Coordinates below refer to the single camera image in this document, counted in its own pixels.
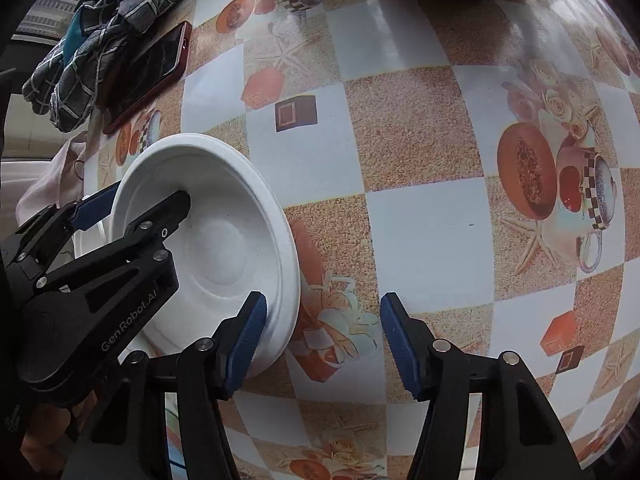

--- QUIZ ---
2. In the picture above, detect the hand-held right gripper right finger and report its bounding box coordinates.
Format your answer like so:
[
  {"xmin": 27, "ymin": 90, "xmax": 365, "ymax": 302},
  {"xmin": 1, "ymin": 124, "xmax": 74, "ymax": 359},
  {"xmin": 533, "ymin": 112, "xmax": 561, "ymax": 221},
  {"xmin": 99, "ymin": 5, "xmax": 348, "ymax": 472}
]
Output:
[{"xmin": 380, "ymin": 292, "xmax": 583, "ymax": 480}]

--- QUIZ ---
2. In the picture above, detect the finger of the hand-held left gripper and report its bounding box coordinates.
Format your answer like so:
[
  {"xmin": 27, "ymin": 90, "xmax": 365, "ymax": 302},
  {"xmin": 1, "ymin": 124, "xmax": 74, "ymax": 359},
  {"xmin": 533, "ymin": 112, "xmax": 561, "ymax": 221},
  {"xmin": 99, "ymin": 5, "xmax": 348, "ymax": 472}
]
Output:
[
  {"xmin": 0, "ymin": 182, "xmax": 122, "ymax": 291},
  {"xmin": 107, "ymin": 190, "xmax": 192, "ymax": 271}
]

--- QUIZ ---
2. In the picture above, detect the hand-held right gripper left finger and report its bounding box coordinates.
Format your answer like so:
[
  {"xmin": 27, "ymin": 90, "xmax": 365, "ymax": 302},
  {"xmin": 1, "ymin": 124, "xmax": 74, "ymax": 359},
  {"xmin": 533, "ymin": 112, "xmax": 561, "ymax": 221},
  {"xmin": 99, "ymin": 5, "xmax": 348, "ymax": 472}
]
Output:
[{"xmin": 60, "ymin": 291, "xmax": 268, "ymax": 480}]

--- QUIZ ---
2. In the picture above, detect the white round bowl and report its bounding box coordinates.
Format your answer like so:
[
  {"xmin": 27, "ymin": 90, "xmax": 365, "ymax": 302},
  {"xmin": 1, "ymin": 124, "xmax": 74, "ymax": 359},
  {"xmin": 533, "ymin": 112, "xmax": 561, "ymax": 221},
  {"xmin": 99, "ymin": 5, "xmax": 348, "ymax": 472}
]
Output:
[
  {"xmin": 74, "ymin": 192, "xmax": 122, "ymax": 263},
  {"xmin": 109, "ymin": 133, "xmax": 302, "ymax": 380}
]

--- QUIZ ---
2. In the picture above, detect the pale pink cloth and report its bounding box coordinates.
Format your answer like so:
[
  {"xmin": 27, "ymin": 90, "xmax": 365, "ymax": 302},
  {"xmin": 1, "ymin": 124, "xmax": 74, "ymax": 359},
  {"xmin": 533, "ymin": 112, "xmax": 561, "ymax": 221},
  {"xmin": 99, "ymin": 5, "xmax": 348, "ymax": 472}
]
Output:
[{"xmin": 15, "ymin": 140, "xmax": 88, "ymax": 226}]

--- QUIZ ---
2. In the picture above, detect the phone in red case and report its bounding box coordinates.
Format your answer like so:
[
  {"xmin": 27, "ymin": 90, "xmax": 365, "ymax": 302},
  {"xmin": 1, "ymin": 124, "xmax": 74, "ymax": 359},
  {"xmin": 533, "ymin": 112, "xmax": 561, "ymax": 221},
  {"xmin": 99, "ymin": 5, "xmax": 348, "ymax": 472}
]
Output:
[{"xmin": 102, "ymin": 21, "xmax": 193, "ymax": 135}]

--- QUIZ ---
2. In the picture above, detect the dark plaid cloth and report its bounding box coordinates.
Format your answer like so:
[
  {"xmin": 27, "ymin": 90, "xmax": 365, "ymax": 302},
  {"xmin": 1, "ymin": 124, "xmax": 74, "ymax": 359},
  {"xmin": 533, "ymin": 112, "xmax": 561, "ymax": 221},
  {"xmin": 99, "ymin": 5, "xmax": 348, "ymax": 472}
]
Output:
[{"xmin": 22, "ymin": 0, "xmax": 203, "ymax": 133}]

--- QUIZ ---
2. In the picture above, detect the checkered printed tablecloth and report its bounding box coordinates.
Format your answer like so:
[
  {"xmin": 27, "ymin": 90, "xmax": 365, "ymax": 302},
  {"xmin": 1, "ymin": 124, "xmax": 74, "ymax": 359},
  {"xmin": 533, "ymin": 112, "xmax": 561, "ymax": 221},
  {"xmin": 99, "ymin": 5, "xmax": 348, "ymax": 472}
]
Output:
[{"xmin": 82, "ymin": 0, "xmax": 640, "ymax": 480}]

